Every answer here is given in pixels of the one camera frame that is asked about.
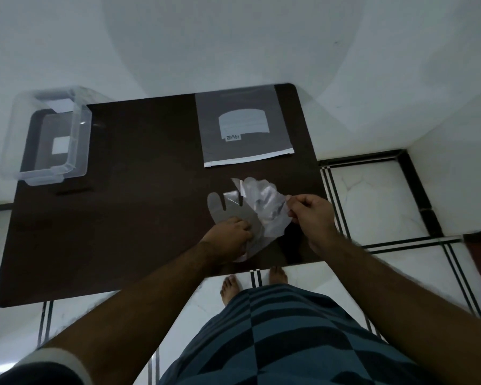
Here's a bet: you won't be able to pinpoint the person's left hand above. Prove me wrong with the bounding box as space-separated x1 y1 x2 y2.
200 217 252 265

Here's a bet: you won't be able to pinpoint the person's right hand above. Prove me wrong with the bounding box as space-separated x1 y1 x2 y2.
285 194 339 253

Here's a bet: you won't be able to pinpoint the translucent plastic glove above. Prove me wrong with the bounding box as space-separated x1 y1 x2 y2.
207 191 266 263
231 176 293 241

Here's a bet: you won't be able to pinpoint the clear plastic zip bag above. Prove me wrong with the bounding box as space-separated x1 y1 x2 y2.
194 84 296 168

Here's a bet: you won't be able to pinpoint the clear plastic box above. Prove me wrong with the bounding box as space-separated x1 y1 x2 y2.
0 86 93 187

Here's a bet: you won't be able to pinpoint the person's left forearm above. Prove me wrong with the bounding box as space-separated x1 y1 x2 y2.
44 241 225 385

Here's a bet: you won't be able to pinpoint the person's right forearm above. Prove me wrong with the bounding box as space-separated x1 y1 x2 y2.
308 232 481 385

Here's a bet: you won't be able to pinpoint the person's left foot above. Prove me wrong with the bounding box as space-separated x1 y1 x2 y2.
219 275 241 306

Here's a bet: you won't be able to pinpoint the person's foot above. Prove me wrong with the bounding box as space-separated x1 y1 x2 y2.
219 275 241 306
268 265 289 285

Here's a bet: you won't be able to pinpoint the person's right foot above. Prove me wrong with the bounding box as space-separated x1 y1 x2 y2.
268 265 289 285

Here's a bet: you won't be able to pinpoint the white paper insert card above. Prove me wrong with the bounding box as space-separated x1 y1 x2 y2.
218 107 271 143

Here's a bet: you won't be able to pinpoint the blue striped shorts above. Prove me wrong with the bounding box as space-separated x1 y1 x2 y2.
158 283 438 385

